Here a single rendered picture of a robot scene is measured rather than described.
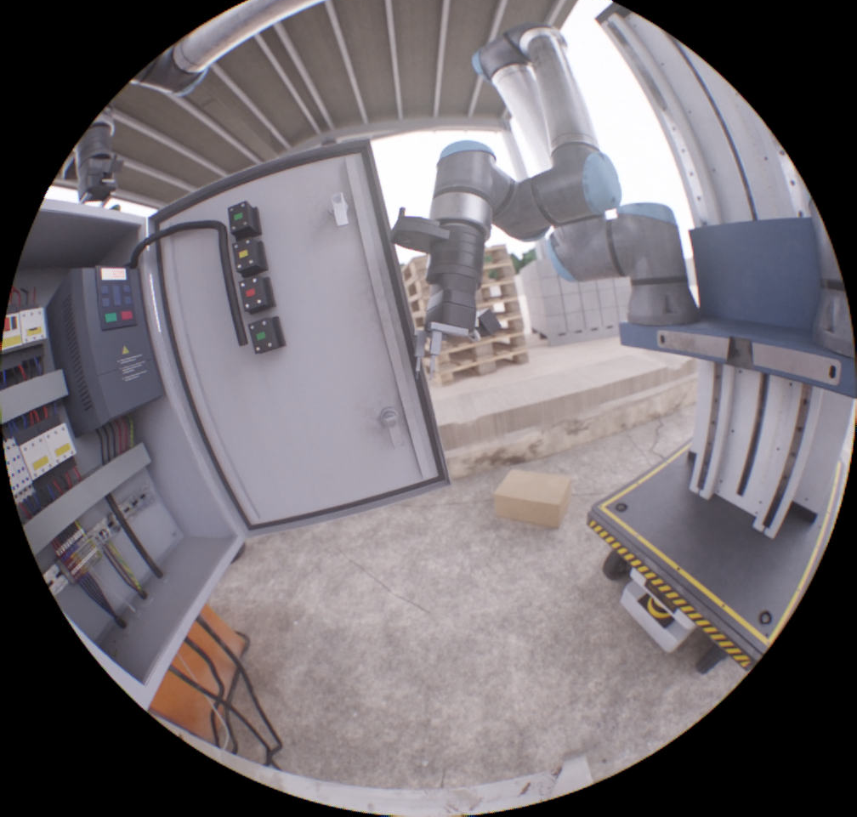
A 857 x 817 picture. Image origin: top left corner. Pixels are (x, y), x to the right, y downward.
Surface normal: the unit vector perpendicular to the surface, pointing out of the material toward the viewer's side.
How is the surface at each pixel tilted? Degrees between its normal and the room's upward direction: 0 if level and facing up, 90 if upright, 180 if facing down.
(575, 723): 0
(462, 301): 65
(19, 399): 90
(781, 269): 90
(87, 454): 90
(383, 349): 90
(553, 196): 111
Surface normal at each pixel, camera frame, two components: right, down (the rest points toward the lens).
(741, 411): -0.95, 0.27
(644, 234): -0.78, 0.33
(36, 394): 0.97, -0.22
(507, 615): -0.22, -0.94
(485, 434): 0.01, 0.26
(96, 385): 0.22, 0.21
